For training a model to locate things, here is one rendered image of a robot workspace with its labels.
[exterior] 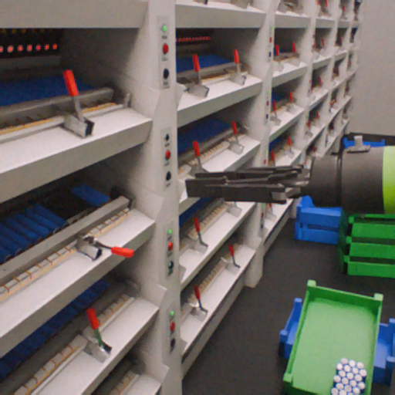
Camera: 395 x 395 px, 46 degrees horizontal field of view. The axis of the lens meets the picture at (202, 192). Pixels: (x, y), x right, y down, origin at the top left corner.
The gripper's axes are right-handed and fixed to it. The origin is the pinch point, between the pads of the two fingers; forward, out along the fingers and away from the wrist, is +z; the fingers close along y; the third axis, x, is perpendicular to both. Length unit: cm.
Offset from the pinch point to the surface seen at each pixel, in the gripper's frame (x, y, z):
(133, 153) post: -4.3, -6.4, 17.8
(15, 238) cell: 2.0, 19.4, 23.5
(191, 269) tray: 27.8, -23.2, 19.0
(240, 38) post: -24, -76, 19
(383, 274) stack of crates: 67, -103, -17
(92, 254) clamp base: 7.3, 12.5, 15.9
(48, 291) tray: 8.3, 22.6, 16.2
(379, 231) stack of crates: 50, -102, -17
